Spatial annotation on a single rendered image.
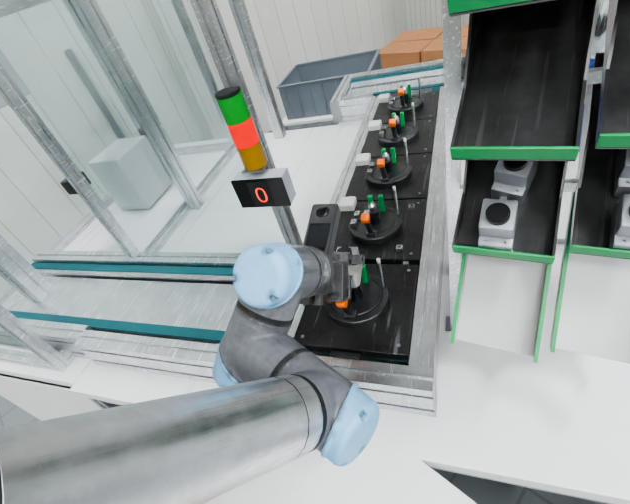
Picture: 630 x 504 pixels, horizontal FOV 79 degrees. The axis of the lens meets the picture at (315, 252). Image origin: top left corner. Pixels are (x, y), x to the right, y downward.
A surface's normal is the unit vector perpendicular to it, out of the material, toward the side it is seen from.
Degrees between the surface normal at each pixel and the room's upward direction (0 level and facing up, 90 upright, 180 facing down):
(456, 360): 0
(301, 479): 0
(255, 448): 78
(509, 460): 0
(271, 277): 45
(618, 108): 25
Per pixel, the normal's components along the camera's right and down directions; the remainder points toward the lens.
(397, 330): -0.25, -0.72
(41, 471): 0.67, -0.64
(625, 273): -0.47, -0.04
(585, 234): -0.40, -0.37
